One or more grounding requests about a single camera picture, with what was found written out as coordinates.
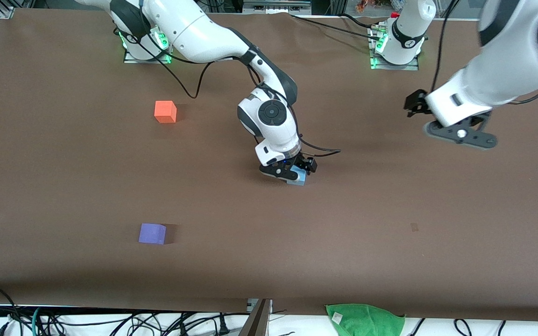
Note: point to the aluminium extrusion post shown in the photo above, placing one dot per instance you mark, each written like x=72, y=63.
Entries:
x=337, y=5

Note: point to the blue block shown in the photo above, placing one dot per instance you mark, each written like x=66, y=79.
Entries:
x=300, y=179

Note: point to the purple block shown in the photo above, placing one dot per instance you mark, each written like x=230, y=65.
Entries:
x=152, y=233

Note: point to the green cloth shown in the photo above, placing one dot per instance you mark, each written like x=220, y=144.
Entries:
x=367, y=322

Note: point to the orange block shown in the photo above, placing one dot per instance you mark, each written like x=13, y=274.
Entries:
x=165, y=112

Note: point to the brown table cover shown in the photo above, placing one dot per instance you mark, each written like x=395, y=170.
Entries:
x=269, y=224

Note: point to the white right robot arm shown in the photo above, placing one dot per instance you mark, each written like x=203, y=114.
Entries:
x=194, y=28

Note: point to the grey metal bracket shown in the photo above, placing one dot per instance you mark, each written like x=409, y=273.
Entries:
x=257, y=322

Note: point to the silver metal frame bar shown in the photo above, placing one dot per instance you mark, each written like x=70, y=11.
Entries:
x=273, y=7

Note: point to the metal corner bracket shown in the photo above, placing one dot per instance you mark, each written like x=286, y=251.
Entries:
x=5, y=12

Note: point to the black power plug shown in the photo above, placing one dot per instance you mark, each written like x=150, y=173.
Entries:
x=223, y=326

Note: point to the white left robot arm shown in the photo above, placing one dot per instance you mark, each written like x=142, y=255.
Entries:
x=521, y=46

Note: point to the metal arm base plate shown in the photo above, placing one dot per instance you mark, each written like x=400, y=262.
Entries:
x=399, y=67
x=131, y=59

